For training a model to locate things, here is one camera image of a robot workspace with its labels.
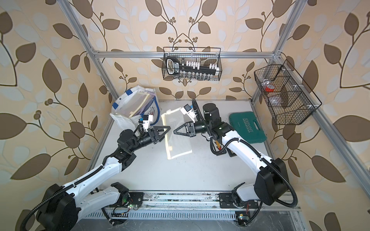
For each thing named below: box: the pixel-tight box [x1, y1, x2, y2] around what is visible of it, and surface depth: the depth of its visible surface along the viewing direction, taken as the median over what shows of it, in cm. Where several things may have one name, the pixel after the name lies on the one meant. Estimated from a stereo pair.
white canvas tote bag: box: [109, 85, 161, 130], surface depth 91 cm
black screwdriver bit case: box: [212, 139, 227, 156], surface depth 94 cm
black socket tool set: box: [165, 56, 220, 77], surface depth 86 cm
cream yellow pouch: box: [160, 108, 195, 160], surface depth 67 cm
